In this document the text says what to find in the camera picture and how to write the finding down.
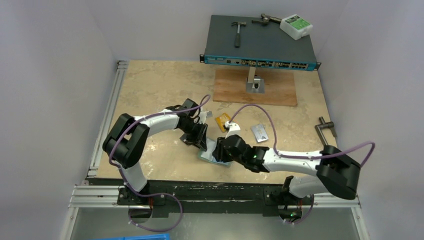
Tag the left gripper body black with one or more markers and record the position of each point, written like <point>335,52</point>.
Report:
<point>194,128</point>

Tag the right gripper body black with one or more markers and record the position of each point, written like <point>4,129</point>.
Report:
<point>224,147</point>

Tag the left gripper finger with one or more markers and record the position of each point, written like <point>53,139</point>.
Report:
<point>188,139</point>
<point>199,140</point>

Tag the teal card holder wallet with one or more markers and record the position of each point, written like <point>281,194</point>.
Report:
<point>207,155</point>

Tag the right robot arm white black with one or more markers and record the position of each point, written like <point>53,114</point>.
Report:
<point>325,171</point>

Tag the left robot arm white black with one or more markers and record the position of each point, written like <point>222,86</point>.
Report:
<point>125,142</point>

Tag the gold credit card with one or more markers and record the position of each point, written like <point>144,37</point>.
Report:
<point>221,120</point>

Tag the plywood board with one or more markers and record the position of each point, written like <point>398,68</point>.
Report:
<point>275,88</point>

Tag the blue plastic bin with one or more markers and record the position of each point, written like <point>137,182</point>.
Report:
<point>162,236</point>

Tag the small claw hammer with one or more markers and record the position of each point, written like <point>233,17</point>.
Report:
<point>237,40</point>

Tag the dark hammer tool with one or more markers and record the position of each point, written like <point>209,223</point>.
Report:
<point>266,19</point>

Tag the white green box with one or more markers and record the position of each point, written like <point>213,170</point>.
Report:
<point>296,27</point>

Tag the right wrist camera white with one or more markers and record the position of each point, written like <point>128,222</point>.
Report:
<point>232,129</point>

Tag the metal post stand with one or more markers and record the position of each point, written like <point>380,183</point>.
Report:
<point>254,82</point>

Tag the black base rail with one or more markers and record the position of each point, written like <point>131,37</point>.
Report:
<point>169,196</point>

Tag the aluminium frame rail left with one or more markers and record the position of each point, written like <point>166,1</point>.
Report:
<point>122,67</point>

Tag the aluminium frame rail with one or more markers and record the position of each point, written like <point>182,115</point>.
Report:
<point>122,67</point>
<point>94,196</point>

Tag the network switch dark blue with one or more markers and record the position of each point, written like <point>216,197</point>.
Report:
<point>262,46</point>

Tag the aluminium frame rail front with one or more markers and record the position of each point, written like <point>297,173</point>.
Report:
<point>94,196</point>

